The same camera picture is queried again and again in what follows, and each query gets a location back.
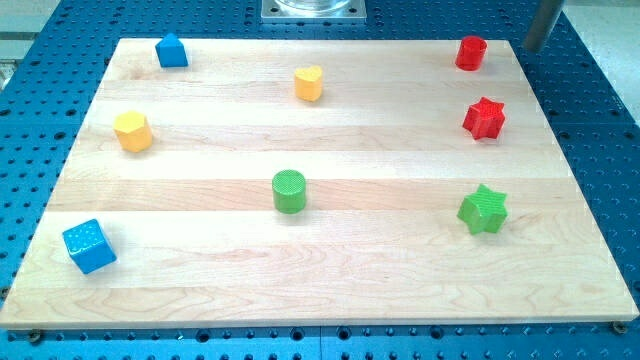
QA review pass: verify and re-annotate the red cylinder block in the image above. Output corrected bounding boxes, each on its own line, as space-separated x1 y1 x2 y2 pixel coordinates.
455 35 488 71

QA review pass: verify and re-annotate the green star block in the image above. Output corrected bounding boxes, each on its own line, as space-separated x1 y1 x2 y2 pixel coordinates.
457 184 508 235

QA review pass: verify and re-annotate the red star block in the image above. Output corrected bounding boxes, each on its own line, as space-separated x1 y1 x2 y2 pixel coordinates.
462 97 506 140

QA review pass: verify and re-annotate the green cylinder block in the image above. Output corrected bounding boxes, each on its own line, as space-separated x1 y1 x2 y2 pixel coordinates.
272 169 306 214

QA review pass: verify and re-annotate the wooden board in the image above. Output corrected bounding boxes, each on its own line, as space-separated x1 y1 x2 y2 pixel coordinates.
1 38 638 329

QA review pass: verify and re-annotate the yellow heart block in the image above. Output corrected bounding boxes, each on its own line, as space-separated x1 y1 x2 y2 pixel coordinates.
294 65 323 102

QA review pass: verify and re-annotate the yellow hexagon block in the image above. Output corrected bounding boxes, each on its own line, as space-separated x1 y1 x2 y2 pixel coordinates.
113 111 153 152

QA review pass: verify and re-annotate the blue pentagon block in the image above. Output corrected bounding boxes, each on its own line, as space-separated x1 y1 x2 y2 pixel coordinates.
155 33 189 68

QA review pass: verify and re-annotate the blue cube block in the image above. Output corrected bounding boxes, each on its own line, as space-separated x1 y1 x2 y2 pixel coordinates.
62 219 117 274

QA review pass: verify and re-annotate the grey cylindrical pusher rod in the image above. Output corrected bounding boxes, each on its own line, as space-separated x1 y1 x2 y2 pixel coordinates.
522 0 565 53

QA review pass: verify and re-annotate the blue perforated table plate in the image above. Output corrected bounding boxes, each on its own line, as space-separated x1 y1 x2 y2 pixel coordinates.
1 1 639 359

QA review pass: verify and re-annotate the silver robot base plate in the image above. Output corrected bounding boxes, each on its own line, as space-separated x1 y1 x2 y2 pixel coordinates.
260 0 367 23

